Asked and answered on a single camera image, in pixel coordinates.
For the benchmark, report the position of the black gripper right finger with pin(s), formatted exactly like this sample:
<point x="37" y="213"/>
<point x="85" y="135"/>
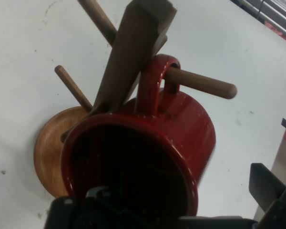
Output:
<point x="264" y="186"/>

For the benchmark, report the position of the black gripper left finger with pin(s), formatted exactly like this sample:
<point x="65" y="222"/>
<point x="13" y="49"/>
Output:
<point x="69" y="214"/>

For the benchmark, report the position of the red enamel mug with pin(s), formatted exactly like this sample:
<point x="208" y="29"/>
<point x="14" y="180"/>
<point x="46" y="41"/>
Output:
<point x="188" y="124"/>

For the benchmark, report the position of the black tape strip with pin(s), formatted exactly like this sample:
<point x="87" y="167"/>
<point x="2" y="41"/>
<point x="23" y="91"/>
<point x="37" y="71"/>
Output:
<point x="284" y="122"/>

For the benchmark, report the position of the brown wooden mug tree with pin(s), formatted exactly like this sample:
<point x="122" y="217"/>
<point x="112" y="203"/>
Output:
<point x="133" y="47"/>

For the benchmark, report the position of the aluminium corner frame profile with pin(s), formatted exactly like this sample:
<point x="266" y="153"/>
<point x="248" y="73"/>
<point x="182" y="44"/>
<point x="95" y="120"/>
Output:
<point x="276" y="9"/>

